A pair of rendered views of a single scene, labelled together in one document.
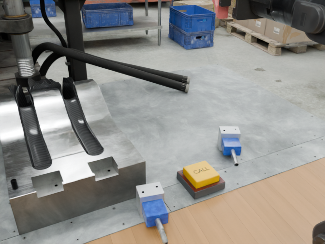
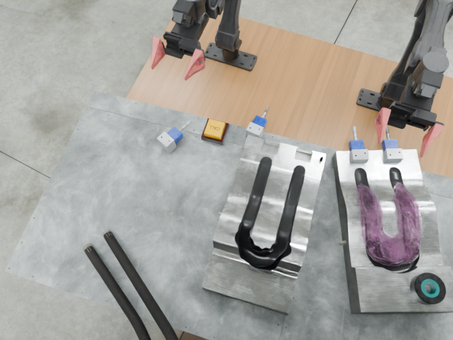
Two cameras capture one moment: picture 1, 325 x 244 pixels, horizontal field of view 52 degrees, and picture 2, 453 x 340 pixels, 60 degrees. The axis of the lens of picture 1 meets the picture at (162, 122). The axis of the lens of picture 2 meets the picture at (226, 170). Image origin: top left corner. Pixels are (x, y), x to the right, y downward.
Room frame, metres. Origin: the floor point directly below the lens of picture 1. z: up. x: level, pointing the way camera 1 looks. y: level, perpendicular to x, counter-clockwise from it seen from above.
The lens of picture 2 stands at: (0.99, 0.43, 2.04)
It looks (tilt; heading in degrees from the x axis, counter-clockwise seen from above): 68 degrees down; 230
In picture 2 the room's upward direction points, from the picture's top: 7 degrees counter-clockwise
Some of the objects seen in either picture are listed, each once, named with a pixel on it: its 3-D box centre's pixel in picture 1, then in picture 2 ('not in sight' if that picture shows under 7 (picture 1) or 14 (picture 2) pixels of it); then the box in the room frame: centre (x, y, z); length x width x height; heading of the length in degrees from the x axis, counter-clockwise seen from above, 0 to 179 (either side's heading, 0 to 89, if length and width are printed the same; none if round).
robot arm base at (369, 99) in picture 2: not in sight; (388, 98); (0.10, 0.29, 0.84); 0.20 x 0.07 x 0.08; 111
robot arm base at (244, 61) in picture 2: not in sight; (230, 50); (0.32, -0.27, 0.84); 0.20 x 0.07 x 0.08; 111
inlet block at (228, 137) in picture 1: (231, 148); (176, 133); (0.69, -0.17, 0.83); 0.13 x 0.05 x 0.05; 0
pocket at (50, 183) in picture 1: (49, 188); (303, 157); (0.49, 0.21, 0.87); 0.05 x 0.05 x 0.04; 27
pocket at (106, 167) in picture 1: (103, 172); (270, 148); (0.54, 0.12, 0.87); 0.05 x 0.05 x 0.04; 27
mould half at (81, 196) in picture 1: (57, 127); (266, 218); (0.72, 0.26, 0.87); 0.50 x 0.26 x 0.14; 27
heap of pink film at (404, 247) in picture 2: not in sight; (390, 220); (0.48, 0.54, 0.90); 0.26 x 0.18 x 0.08; 44
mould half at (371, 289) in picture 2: not in sight; (388, 224); (0.48, 0.54, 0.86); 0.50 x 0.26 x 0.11; 44
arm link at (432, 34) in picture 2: not in sight; (429, 34); (0.11, 0.29, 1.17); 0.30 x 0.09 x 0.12; 21
